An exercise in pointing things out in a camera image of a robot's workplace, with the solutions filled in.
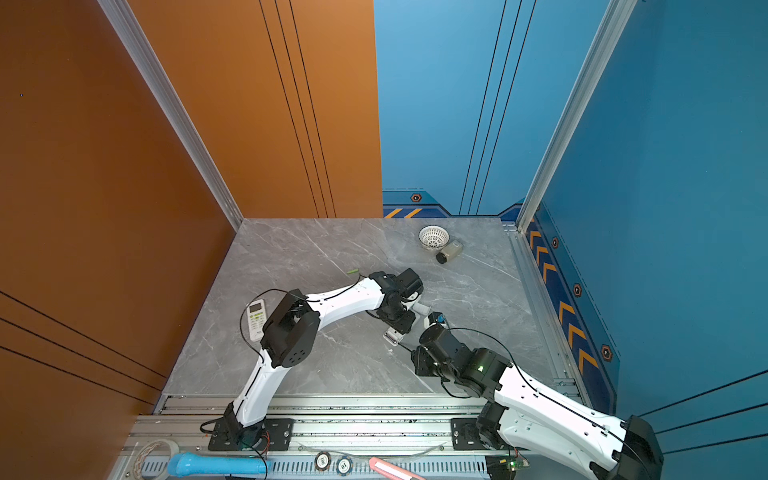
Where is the white battery cover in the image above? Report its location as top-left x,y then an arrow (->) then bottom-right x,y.
411,302 -> 432,317

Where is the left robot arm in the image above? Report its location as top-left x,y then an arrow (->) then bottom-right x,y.
214,268 -> 424,450

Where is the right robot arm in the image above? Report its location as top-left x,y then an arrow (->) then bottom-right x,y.
411,324 -> 664,479

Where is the patterned white ceramic bowl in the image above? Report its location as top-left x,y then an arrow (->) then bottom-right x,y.
418,225 -> 450,250

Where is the glass jar with black lid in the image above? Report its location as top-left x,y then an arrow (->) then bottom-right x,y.
435,240 -> 464,264

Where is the small green circuit board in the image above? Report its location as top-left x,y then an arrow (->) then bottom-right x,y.
485,456 -> 530,480

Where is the clear tape roll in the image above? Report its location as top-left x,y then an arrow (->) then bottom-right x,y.
127,439 -> 180,480

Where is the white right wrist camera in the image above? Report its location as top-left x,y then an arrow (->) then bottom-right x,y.
425,311 -> 449,328

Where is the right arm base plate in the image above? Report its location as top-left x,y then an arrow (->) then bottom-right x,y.
450,417 -> 500,451

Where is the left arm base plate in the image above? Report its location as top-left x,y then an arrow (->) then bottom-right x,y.
203,417 -> 294,453

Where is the blue plastic handle tool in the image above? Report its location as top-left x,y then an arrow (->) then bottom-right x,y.
166,452 -> 269,478

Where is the aluminium corner post right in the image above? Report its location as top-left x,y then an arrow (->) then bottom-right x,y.
515,0 -> 638,234

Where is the aluminium corner post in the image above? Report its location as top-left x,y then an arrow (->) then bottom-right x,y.
515,0 -> 638,234
98,0 -> 244,231

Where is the aluminium corner post left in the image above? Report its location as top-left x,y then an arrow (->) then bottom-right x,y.
98,0 -> 244,231

